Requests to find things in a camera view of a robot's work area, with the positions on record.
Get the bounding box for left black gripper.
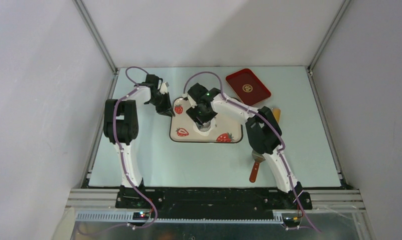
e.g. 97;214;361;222
147;92;175;118

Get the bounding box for white dough piece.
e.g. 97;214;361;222
193;118;217;136

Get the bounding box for strawberry print tray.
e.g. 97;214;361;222
169;97;243;144

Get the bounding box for red lacquer tray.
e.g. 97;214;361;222
225;68;272;106

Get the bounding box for wooden dough roller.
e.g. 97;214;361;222
272;107;281;124

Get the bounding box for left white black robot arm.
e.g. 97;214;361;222
103;74;175;189

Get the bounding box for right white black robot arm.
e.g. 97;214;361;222
182;83;300;209

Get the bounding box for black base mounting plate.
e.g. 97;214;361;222
115;186;313;221

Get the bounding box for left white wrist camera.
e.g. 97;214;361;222
158;82;169;95

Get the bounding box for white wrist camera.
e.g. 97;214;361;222
158;82;169;95
181;93;197;108

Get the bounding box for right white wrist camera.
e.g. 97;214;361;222
181;93;197;108

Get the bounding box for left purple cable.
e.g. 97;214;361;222
76;66;170;236

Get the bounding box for purple cable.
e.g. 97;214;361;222
182;71;322;233
76;66;170;236

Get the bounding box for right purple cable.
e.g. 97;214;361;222
182;71;322;233

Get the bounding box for metal spatula red handle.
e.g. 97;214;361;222
249;150;265;183

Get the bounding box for aluminium frame rail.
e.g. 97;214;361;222
66;188;366;225

